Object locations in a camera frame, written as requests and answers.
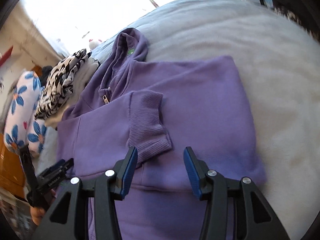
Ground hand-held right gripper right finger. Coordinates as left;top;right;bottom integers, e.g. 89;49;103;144
183;146;290;240

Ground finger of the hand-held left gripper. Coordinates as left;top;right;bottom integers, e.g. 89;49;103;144
47;159;66;173
56;158;74;179

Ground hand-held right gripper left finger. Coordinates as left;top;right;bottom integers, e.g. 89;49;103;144
31;146;138;240

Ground purple zip hoodie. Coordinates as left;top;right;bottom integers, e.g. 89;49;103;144
56;27;267;240

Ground dark bundled clothes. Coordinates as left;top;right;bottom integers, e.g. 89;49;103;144
41;65;53;79

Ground person's left hand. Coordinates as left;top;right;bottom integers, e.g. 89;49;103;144
30;189;57;226

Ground rolled floral blanket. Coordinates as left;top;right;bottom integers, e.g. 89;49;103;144
4;71;48;158

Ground black and white patterned folded garment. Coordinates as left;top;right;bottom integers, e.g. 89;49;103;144
34;49;94;120

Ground cream folded garment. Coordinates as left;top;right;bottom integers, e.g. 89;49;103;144
44;57;100;128

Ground grey-blue bed blanket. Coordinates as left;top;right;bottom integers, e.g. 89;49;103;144
32;0;320;240

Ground white and pink plush toy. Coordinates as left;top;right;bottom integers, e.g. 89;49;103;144
88;38;103;51

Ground beige flower-print curtain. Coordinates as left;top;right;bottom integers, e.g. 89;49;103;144
10;5;70;63

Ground wooden bed frame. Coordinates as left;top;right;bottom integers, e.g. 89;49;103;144
0;132;27;200

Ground red wall decoration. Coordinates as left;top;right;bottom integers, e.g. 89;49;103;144
0;45;13;65

